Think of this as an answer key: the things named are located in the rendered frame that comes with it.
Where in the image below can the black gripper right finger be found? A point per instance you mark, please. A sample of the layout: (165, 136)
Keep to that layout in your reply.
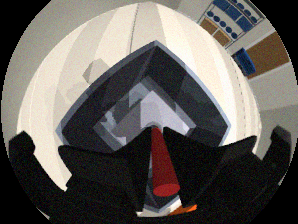
(197, 165)

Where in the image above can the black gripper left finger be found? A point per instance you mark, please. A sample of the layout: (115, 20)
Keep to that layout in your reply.
(127, 167)

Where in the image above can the dark red peg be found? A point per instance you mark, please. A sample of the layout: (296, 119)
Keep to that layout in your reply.
(165, 181)

